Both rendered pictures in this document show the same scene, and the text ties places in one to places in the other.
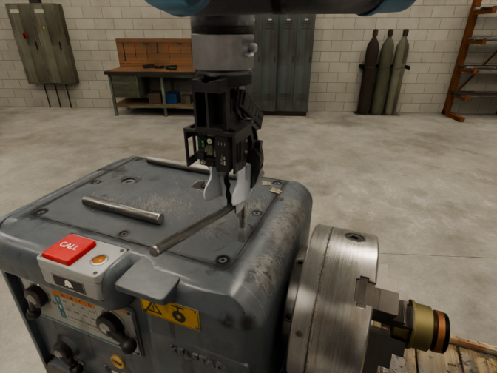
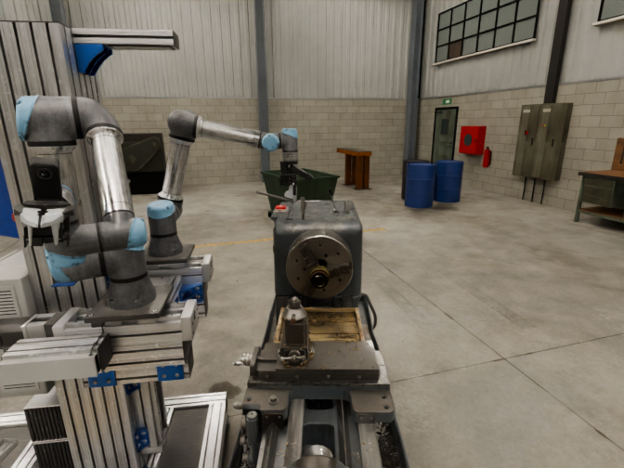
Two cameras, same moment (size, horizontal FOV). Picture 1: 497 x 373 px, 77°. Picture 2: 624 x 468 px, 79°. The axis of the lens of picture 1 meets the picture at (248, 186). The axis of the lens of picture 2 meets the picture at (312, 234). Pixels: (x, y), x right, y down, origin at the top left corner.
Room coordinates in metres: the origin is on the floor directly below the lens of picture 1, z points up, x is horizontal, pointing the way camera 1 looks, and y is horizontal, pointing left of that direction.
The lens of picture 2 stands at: (-0.12, -1.77, 1.73)
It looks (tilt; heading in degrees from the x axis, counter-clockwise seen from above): 17 degrees down; 70
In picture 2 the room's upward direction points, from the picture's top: 1 degrees counter-clockwise
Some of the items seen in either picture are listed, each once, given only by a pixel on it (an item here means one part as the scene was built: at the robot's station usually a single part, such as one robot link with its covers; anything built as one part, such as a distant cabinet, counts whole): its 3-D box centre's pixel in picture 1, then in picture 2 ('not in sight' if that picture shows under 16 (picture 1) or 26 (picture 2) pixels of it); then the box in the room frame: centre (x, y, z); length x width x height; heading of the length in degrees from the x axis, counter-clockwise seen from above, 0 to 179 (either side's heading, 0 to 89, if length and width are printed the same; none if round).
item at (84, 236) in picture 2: not in sight; (72, 241); (-0.37, -0.75, 1.46); 0.11 x 0.08 x 0.11; 9
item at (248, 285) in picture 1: (173, 269); (317, 242); (0.61, 0.19, 1.06); 0.59 x 0.48 x 0.39; 69
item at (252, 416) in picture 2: not in sight; (253, 426); (0.02, -0.82, 0.84); 0.04 x 0.04 x 0.10; 69
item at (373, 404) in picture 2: not in sight; (318, 382); (0.26, -0.76, 0.90); 0.47 x 0.30 x 0.06; 159
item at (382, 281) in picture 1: (379, 282); (339, 268); (0.54, -0.30, 1.09); 0.12 x 0.11 x 0.05; 159
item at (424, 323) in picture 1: (417, 326); (319, 277); (0.43, -0.33, 1.08); 0.09 x 0.09 x 0.09; 69
